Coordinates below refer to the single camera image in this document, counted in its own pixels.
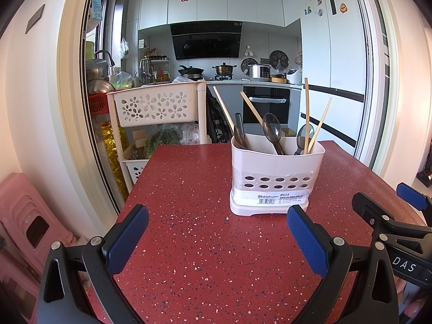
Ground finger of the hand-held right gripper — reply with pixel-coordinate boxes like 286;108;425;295
396;182;432;224
352;192;432;241

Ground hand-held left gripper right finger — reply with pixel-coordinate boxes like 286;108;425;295
288;205;400;324

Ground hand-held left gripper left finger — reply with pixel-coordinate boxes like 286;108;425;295
37;204;150;324

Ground white plastic utensil holder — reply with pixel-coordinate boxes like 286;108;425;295
229;133;326;217

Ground dark translucent plastic spoon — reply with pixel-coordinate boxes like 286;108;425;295
262;112;287;156
293;123;315;156
234;112;251;150

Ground wooden chopstick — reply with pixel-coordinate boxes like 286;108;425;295
240;91;264;125
212;86;237;132
308;97;333;152
304;77;310;154

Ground person's right hand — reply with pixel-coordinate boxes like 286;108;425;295
393;275;427;318

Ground red and black object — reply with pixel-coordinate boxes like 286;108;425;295
417;162;432;186

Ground gold foil wrapping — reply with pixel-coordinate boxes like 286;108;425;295
98;120;130;203

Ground cardboard box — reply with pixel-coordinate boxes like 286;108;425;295
126;129;149;159

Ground green leafy vegetables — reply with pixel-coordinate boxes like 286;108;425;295
143;125;183;159

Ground stack of pink plastic stools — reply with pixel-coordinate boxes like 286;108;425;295
0;172;80;324

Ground crumpled clear plastic bag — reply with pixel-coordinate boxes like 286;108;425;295
180;123;203;146

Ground black built-in oven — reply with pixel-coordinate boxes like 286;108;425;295
242;85;291;125

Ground beige floral storage rack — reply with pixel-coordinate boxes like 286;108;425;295
106;81;207;194

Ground red plastic basket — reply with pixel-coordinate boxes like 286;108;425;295
87;93;110;115

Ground small white kitchen appliance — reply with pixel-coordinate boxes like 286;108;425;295
283;69;302;85

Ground black hanging bag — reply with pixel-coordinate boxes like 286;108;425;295
206;89;230;144

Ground white refrigerator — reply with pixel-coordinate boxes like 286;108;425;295
297;0;372;156

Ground steel rice cooker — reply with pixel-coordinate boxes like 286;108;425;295
247;63;271;79

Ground white spice rack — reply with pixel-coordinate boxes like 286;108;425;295
140;56;171;85

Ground stainless steel pot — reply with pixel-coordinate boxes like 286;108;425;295
85;59;109;80

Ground black wok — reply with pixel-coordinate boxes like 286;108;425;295
178;65;205;79

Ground kitchen faucet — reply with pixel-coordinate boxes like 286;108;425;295
94;50;115;68

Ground steel cooking pot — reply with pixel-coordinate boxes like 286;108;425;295
212;62;236;76

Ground black range hood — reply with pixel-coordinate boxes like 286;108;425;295
170;21;244;60

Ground white upper kitchen cabinets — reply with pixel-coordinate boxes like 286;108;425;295
138;0;301;31

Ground round black wall trivet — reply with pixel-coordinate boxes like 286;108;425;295
269;50;290;70
241;57;259;73

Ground grey wall plate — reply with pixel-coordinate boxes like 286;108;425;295
25;4;46;34

